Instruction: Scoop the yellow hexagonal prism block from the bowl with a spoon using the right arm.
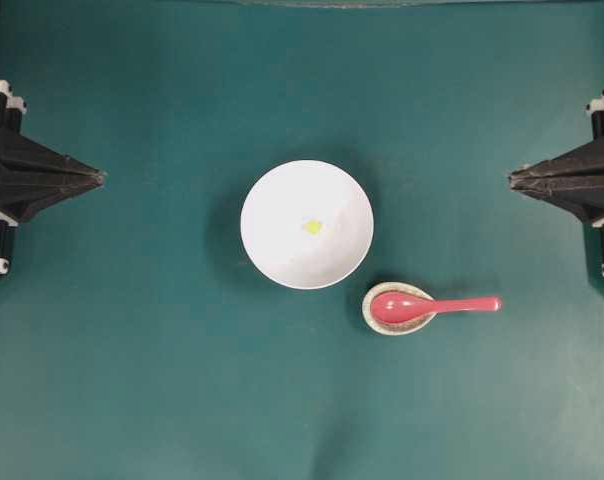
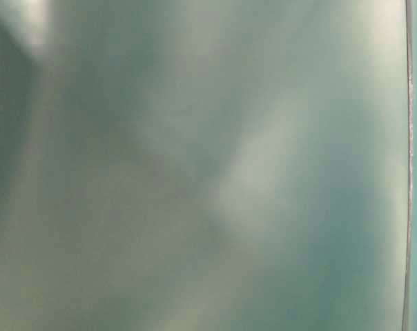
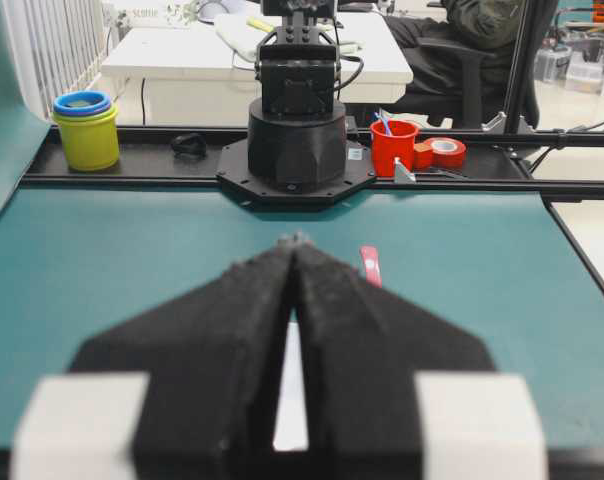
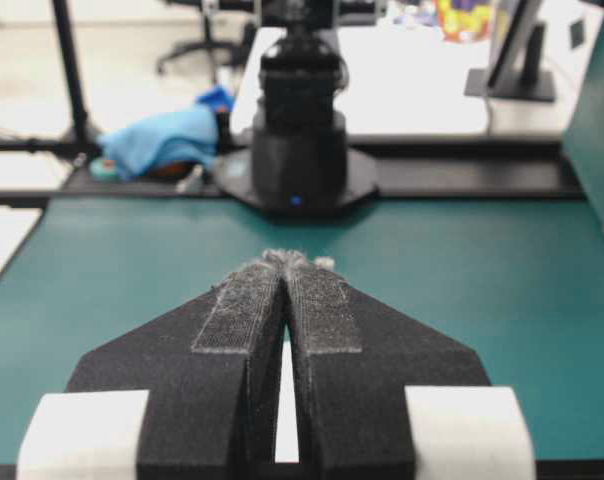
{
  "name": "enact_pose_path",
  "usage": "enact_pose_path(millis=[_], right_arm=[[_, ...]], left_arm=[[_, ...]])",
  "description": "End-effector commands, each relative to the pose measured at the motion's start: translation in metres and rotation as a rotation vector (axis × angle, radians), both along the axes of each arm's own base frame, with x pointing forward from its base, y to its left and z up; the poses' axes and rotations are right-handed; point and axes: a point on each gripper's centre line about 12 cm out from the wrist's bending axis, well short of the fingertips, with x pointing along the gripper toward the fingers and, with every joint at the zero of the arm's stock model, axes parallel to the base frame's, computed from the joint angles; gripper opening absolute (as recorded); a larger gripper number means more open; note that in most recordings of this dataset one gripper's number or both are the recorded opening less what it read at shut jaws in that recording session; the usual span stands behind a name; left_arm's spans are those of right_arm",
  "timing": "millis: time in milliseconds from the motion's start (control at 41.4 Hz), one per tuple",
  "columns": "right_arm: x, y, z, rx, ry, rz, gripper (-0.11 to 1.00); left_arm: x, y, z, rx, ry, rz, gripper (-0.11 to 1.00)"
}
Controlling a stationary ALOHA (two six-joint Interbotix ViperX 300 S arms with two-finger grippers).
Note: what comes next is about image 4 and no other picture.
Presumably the blue cloth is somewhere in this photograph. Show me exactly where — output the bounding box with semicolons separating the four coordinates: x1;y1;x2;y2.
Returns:
89;85;234;182

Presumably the colourful bag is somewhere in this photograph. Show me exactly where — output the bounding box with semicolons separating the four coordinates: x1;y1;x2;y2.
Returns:
435;0;494;43

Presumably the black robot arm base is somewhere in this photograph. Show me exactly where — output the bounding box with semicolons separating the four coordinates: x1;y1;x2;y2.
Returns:
214;1;377;216

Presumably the black metal frame pole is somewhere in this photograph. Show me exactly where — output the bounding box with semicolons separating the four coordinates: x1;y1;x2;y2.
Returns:
0;0;101;159

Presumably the black mounting rail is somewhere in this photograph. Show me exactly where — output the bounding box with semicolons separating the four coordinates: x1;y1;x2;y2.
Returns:
61;139;585;202

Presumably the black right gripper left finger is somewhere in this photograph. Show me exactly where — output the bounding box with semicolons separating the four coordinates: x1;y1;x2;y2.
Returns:
15;263;287;480

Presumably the green side panel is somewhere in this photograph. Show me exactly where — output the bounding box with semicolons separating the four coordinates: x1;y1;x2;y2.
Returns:
564;18;604;234

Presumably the black monitor stand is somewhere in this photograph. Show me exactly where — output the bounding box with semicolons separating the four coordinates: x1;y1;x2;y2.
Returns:
464;0;556;103

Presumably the black office chair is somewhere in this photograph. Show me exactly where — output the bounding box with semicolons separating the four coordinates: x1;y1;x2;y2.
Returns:
155;0;253;83

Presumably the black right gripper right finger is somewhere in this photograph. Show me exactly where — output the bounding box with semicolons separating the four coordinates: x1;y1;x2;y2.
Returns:
279;257;537;480

